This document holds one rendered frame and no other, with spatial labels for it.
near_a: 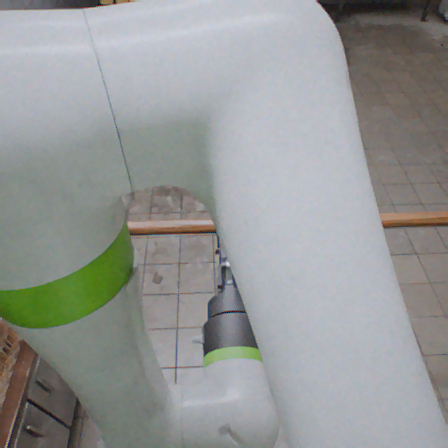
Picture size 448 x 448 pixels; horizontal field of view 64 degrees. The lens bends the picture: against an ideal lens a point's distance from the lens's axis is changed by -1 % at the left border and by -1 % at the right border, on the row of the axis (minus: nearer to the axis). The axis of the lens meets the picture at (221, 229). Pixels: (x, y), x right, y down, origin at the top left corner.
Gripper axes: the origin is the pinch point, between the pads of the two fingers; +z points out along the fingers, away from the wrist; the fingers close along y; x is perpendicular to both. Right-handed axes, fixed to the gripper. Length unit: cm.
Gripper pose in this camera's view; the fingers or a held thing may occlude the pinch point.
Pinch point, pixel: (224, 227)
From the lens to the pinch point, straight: 71.4
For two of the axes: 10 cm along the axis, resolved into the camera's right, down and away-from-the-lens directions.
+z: -0.5, -7.6, 6.4
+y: 0.0, 6.5, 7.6
